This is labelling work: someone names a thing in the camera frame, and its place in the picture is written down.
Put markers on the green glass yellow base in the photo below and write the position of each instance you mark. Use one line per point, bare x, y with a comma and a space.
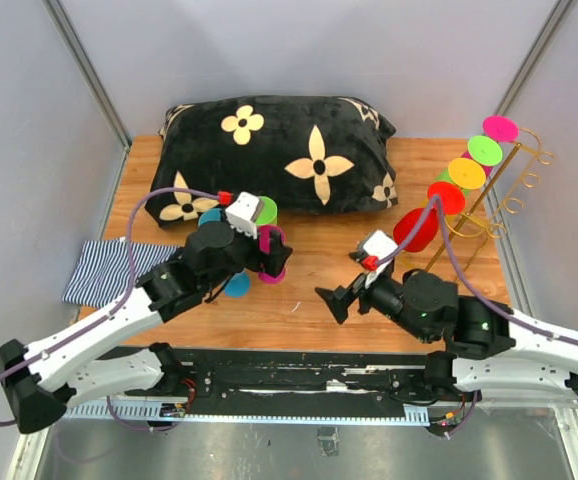
465, 173

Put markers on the light green wine glass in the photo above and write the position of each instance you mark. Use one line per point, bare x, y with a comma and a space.
269, 213

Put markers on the blue white striped cloth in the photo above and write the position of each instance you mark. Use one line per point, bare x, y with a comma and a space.
101, 272

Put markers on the pink base rear glass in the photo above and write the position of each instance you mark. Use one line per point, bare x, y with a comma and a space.
266, 235

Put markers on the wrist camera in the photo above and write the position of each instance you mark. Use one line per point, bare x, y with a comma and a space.
243, 213
375, 254

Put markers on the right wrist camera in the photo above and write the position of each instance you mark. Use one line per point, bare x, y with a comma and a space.
375, 254

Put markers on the gold wire glass rack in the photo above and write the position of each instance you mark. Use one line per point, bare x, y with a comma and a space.
477, 218

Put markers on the blue wine glass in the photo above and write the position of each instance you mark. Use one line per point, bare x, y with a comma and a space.
212, 215

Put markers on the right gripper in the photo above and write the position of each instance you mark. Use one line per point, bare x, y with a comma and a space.
339, 299

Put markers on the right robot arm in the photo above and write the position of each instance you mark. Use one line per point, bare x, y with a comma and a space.
488, 345

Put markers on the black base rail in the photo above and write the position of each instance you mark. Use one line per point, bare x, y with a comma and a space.
271, 384

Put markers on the teal glass green base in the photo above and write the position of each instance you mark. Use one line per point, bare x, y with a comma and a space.
238, 286

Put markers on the pink base wine glass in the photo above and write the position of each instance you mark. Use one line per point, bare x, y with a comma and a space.
500, 129

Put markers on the black floral plush pillow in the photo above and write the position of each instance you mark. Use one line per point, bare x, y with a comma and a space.
309, 154

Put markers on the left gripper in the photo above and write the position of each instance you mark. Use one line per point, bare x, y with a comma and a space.
278, 256

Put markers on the magenta glass green base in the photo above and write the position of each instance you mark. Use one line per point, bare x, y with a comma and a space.
485, 151

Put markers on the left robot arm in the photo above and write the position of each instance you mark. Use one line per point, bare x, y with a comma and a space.
45, 378

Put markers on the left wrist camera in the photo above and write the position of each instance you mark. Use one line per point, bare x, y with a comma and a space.
243, 213

